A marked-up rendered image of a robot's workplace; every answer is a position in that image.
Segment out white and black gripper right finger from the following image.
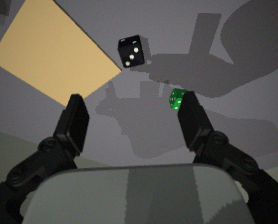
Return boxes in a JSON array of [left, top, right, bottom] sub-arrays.
[[177, 91, 278, 224]]

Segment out tan flat mat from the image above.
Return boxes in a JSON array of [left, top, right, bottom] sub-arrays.
[[0, 0, 122, 106]]

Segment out green die with white pips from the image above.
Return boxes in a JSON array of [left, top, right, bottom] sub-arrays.
[[169, 89, 188, 110]]

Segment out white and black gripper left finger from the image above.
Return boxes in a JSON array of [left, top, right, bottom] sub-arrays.
[[0, 94, 90, 224]]

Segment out black die with white pips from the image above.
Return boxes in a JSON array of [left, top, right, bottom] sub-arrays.
[[118, 35, 145, 68]]

